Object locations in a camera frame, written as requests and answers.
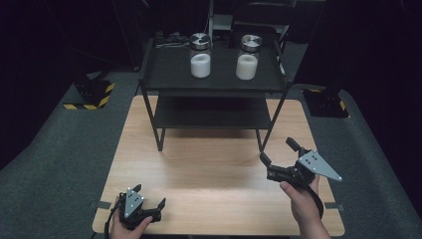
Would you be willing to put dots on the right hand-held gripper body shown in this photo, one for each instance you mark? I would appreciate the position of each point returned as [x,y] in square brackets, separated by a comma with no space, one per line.
[305,167]

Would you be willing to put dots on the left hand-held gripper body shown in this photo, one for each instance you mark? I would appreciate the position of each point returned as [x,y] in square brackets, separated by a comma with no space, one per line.
[132,202]

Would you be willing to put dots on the black two-tier metal shelf rack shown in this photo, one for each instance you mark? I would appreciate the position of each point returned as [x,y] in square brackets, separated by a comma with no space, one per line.
[212,113]

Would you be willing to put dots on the glass jar with metal lid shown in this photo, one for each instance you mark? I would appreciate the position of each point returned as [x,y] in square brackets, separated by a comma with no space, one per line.
[200,64]
[247,66]

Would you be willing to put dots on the person's left hand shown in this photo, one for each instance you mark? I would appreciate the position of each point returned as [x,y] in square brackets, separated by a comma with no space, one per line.
[126,232]

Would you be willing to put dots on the person's right hand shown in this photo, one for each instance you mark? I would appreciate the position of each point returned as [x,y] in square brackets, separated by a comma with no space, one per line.
[303,202]

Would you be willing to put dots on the grey tape strip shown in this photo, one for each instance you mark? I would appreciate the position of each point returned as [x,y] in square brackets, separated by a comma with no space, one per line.
[100,204]
[335,206]

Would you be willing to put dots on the black stand base striped tape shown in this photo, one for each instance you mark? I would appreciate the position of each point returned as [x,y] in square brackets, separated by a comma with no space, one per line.
[325,103]
[93,93]

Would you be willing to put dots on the black power strip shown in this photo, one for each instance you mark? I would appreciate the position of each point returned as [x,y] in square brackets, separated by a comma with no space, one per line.
[170,37]

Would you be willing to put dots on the grey box on post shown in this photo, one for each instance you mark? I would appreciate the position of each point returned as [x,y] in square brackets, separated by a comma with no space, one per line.
[222,22]

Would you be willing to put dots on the grey metal post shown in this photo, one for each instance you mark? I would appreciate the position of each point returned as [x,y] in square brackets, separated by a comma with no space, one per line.
[210,16]

